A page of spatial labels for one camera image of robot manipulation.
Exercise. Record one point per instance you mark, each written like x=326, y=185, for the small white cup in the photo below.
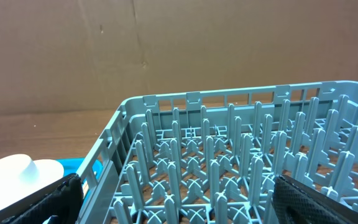
x=18, y=169

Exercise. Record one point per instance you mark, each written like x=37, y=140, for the white saucer plate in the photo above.
x=50, y=169

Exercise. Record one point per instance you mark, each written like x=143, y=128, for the wooden chopstick right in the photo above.
x=85, y=187

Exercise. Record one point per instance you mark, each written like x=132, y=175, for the teal serving tray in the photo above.
x=70, y=166

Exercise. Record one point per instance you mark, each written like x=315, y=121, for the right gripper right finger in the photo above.
x=295, y=202

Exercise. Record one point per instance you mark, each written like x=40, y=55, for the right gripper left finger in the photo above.
x=61, y=201

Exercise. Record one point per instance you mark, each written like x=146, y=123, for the grey dishwasher rack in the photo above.
x=213, y=156

